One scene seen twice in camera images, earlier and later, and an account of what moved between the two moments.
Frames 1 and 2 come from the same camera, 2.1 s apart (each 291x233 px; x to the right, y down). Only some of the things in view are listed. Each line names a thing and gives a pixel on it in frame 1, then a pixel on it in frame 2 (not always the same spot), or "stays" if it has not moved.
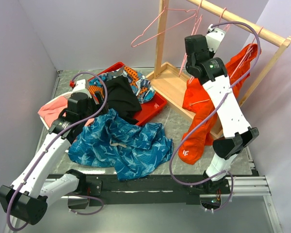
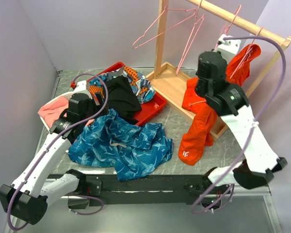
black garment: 121,98 stays
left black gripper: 99,99 stays
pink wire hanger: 193,76 to 229,25
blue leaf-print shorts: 107,141 stays
